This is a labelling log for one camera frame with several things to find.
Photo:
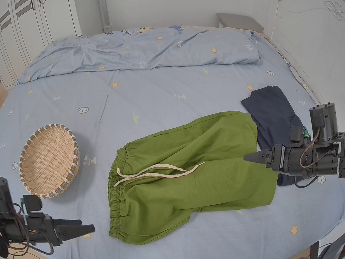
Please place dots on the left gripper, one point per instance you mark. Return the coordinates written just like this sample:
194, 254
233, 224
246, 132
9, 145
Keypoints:
40, 228

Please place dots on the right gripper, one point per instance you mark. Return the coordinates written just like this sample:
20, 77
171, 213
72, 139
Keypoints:
296, 160

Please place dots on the green shorts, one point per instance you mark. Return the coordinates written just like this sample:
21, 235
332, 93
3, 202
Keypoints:
188, 177

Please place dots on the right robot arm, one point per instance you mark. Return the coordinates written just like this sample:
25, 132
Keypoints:
323, 123

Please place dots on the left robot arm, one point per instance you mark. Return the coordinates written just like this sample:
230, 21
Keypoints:
4, 195

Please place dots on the dark blue garment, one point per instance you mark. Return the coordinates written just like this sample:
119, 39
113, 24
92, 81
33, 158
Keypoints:
269, 112

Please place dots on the round woven basket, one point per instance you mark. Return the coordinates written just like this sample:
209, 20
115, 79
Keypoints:
48, 155

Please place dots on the grey bedside table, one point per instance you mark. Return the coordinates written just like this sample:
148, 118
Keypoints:
240, 21

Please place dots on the pale blue quilt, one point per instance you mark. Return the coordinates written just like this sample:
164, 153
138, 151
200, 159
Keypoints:
151, 50

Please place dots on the white wardrobe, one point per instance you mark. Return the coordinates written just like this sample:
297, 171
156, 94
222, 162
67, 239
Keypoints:
32, 23

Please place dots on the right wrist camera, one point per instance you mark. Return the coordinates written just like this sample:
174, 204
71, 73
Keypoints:
296, 135

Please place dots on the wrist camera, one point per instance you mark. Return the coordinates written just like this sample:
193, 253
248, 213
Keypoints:
32, 204
296, 135

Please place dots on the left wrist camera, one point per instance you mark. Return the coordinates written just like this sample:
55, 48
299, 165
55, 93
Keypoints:
32, 204

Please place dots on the grey wall pipe cover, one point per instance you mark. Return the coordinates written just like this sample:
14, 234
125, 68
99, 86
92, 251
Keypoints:
103, 4

